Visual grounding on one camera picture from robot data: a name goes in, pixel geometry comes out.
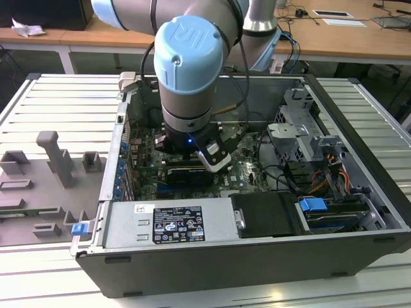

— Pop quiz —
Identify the grey parts rack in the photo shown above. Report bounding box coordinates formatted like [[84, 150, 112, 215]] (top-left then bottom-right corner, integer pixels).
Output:
[[0, 130, 109, 248]]

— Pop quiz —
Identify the green RAM stick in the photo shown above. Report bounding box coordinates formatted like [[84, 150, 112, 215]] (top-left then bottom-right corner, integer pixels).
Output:
[[0, 209, 44, 218]]

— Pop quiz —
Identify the silver desk cable grommet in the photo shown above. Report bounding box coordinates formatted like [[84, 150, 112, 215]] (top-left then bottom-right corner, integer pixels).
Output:
[[313, 9, 353, 17]]

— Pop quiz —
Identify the silver power supply with label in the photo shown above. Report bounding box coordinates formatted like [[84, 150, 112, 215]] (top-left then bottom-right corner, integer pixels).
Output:
[[103, 196, 247, 250]]

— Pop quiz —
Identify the pale blue teach pendant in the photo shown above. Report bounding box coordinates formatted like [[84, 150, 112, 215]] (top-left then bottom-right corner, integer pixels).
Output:
[[249, 31, 283, 73]]

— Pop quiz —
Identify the crumpled white paper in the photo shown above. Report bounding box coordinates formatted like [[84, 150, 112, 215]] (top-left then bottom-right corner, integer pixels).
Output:
[[11, 17, 46, 39]]

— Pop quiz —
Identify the silver metal drive cage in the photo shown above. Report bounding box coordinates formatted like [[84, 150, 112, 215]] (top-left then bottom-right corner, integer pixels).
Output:
[[266, 88, 349, 163]]

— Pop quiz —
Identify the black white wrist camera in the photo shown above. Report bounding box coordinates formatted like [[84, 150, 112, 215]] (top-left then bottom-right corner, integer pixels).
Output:
[[197, 142, 232, 174]]

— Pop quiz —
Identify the yellow orange wire bundle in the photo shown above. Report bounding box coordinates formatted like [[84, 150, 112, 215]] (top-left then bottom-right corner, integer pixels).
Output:
[[308, 153, 349, 195]]

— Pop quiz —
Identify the black silver PC case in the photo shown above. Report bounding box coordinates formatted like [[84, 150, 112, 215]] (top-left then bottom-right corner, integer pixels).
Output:
[[69, 72, 411, 299]]

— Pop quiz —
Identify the grey plastic case handle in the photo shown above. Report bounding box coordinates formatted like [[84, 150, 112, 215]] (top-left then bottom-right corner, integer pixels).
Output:
[[118, 72, 135, 94]]

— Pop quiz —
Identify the white flat desk plate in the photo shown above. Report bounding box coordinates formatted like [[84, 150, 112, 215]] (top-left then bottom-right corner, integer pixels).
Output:
[[322, 17, 368, 28]]

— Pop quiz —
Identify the hard disk in blue carrier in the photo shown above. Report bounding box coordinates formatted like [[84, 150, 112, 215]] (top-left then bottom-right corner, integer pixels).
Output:
[[297, 198, 370, 234]]

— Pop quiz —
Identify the black plastic shroud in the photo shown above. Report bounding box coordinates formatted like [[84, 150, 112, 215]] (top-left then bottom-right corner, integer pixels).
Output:
[[230, 191, 304, 240]]

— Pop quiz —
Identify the green motherboard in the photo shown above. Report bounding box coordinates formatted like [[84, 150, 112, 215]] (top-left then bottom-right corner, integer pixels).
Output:
[[128, 123, 280, 201]]

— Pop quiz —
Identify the black box on desk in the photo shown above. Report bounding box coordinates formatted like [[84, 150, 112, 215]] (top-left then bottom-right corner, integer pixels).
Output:
[[0, 0, 94, 32]]

